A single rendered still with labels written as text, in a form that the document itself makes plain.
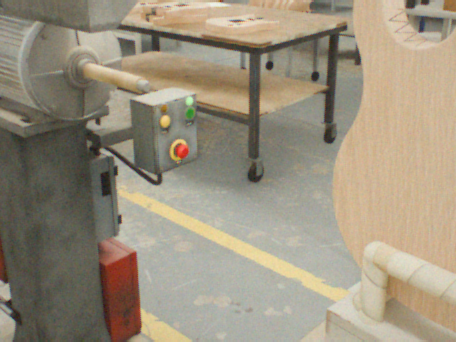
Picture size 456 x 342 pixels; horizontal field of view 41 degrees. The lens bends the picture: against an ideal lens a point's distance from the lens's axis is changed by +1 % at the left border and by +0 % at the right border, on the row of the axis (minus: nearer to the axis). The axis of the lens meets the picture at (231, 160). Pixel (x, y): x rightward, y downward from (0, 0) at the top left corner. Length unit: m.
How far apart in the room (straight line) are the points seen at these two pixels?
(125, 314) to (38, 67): 0.90
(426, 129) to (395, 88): 0.06
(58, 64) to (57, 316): 0.77
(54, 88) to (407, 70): 0.90
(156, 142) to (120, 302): 0.57
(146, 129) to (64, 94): 0.28
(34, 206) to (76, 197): 0.13
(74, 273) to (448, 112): 1.33
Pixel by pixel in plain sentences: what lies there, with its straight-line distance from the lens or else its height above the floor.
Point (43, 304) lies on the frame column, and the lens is 1.80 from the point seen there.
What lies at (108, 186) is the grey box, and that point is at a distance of 1.80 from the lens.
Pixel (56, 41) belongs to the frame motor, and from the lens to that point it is 1.39.
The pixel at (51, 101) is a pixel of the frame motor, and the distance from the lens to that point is 1.41.
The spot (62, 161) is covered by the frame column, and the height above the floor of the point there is 0.97.
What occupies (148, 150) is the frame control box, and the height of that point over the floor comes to 0.99.
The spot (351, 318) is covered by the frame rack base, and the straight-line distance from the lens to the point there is 0.81.
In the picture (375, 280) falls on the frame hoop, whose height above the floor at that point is 1.17.
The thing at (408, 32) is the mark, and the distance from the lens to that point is 0.72.
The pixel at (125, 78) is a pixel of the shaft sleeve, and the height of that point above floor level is 1.26.
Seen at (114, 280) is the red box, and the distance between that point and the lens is 1.88.
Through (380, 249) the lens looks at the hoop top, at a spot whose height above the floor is 1.21.
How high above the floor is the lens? 1.58
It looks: 23 degrees down
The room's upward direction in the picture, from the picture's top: straight up
